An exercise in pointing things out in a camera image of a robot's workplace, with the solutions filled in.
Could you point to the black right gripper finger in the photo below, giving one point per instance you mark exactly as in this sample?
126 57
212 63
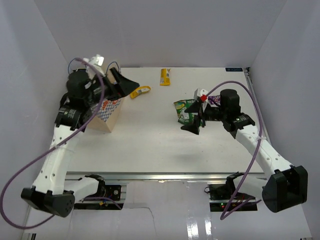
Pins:
193 127
195 108

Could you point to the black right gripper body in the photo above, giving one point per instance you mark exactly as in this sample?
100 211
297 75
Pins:
213 114

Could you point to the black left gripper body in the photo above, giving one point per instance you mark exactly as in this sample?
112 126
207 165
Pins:
111 91

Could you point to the green Fox's candy bag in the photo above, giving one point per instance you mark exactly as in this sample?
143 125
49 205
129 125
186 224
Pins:
184 118

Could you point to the purple M&M's packet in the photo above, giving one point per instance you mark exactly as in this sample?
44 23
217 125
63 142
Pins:
214 100

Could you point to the yellow snack pack curled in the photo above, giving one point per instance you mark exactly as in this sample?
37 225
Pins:
139 91

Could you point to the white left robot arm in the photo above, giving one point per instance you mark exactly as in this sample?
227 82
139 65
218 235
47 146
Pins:
84 92

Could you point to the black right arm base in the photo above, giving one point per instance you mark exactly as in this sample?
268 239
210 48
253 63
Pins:
219 195

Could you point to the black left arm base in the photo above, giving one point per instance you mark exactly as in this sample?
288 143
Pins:
106 197

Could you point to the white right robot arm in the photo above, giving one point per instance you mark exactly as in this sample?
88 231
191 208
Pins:
285 185

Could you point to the blue checkered paper bag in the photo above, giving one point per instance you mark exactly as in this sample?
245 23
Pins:
107 116

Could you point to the yellow snack bar far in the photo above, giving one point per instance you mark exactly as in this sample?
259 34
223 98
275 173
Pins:
165 79

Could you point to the blue table corner label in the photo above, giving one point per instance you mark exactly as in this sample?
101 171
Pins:
233 69

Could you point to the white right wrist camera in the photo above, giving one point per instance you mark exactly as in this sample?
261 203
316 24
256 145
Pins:
200 95

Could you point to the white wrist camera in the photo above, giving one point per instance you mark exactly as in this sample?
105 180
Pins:
200 95
94 65

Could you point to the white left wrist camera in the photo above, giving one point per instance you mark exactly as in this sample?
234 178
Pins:
94 65

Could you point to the aluminium table edge rail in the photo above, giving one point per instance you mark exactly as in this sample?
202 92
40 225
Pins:
162 176

